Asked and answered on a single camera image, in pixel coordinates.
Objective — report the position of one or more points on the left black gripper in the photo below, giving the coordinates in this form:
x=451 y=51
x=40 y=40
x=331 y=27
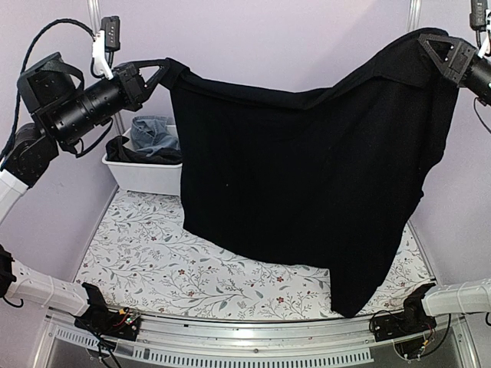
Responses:
x=132 y=83

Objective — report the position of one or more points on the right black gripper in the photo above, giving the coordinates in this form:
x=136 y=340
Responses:
x=457 y=65

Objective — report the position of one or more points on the black t-shirt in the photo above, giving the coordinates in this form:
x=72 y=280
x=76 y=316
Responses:
x=326 y=178

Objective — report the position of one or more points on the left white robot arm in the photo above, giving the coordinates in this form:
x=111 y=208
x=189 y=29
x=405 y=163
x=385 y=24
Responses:
x=31 y=150

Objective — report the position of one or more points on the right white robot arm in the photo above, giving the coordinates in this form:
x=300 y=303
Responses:
x=469 y=297

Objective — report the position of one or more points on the white plastic laundry bin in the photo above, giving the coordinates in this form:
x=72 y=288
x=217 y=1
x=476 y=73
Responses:
x=147 y=178

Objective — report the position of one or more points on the blue denim garment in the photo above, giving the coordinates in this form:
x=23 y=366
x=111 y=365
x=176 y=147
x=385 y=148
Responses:
x=150 y=134

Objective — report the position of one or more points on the dark garment in bin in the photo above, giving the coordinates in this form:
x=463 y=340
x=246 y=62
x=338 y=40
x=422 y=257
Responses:
x=117 y=152

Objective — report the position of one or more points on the floral patterned table mat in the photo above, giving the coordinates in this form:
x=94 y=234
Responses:
x=141 y=257

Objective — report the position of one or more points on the right aluminium frame post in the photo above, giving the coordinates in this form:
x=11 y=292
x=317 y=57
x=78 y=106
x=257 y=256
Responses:
x=413 y=16

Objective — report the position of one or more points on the aluminium frame post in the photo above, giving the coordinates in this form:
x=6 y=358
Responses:
x=413 y=16
x=94 y=11

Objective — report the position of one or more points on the left aluminium frame post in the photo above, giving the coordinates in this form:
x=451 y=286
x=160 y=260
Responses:
x=94 y=11

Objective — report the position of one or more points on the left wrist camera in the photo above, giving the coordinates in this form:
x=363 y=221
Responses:
x=49 y=81

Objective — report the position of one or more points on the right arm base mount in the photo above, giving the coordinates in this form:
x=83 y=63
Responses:
x=385 y=325

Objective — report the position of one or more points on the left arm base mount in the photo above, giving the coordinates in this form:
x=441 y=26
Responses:
x=100 y=319

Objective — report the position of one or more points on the front aluminium rail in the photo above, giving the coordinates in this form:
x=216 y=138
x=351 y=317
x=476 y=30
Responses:
x=175 y=341

